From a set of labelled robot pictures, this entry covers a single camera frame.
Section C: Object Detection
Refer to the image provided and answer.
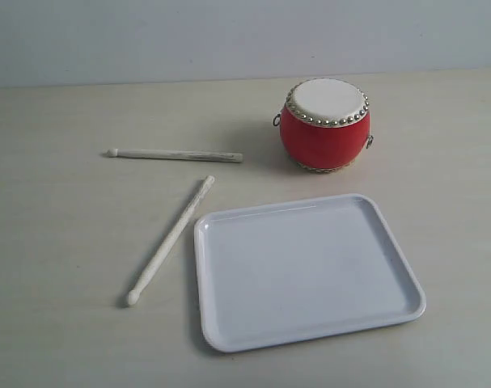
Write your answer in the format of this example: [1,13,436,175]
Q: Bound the white drumstick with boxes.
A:
[125,175,215,306]
[105,148,243,163]

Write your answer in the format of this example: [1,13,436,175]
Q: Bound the white plastic tray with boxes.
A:
[194,193,426,353]

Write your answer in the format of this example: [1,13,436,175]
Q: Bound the small red drum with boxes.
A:
[273,78,374,173]

